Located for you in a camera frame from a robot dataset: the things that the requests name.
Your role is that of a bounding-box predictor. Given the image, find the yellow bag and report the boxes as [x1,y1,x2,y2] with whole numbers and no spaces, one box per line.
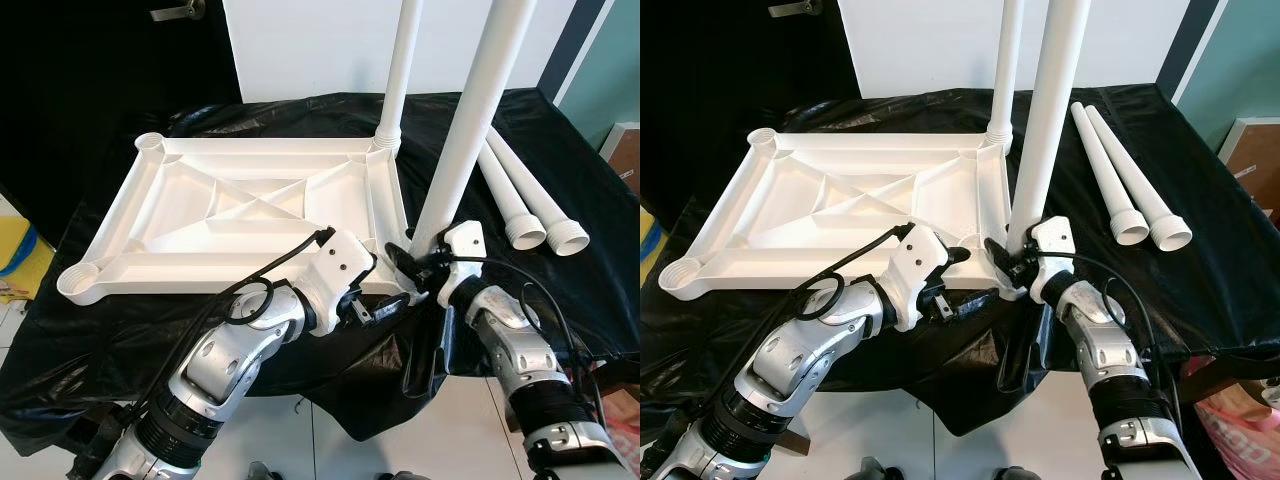
[640,205,666,296]
[0,215,51,301]

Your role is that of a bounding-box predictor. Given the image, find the black door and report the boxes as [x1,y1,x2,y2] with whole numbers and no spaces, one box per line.
[0,0,241,246]
[640,0,856,236]

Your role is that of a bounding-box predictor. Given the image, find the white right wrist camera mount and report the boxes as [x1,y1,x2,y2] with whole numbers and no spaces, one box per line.
[440,220,488,291]
[1030,217,1076,286]

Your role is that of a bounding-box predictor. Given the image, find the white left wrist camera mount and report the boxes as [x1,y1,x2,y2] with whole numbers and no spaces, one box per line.
[300,228,376,336]
[885,225,951,331]

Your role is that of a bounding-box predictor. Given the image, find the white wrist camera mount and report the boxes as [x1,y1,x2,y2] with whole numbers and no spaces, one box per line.
[1030,217,1076,286]
[300,228,376,336]
[885,225,951,331]
[440,220,488,291]

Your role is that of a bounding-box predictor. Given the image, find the brown wooden cabinet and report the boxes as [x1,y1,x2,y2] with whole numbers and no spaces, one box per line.
[1217,117,1280,216]
[600,122,641,196]

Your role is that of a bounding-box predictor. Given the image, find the pink plastic bag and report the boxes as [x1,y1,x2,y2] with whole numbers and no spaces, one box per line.
[580,360,641,471]
[1185,355,1280,479]

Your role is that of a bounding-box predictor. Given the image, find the white plastic table top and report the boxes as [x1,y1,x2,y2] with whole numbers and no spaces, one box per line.
[57,132,421,306]
[658,127,1021,299]

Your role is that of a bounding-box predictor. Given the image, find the white plastic table leg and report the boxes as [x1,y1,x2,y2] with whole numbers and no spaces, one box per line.
[1070,100,1151,246]
[373,0,424,153]
[487,125,591,257]
[410,0,538,256]
[478,140,546,251]
[1005,0,1094,251]
[985,0,1026,151]
[1085,103,1194,251]

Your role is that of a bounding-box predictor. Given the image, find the black plastic sheet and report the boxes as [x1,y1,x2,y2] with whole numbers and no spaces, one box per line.
[640,85,1280,441]
[0,90,641,456]

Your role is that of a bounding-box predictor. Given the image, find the white board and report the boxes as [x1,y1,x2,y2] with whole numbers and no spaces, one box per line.
[835,0,1191,99]

